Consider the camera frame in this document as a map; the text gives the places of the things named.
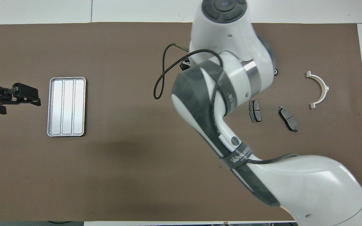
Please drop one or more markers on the long grey brake pad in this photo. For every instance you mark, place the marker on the long grey brake pad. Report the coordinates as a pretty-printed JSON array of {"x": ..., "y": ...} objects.
[{"x": 288, "y": 119}]

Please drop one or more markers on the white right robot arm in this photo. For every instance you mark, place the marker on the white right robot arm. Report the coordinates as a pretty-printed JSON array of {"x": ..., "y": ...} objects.
[{"x": 228, "y": 40}]

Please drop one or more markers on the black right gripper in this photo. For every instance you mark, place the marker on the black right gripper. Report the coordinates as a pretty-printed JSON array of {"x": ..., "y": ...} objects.
[{"x": 186, "y": 64}]

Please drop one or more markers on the short grey brake pad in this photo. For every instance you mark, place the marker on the short grey brake pad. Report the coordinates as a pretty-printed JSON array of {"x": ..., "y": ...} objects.
[{"x": 255, "y": 110}]

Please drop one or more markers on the brown table mat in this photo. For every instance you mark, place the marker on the brown table mat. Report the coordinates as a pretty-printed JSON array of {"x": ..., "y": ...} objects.
[{"x": 105, "y": 172}]

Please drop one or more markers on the silver metal tray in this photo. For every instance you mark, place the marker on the silver metal tray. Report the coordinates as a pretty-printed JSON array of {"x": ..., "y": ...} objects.
[{"x": 66, "y": 106}]

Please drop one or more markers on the white semicircular bracket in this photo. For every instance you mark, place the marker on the white semicircular bracket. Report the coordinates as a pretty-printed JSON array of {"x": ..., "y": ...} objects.
[{"x": 322, "y": 84}]

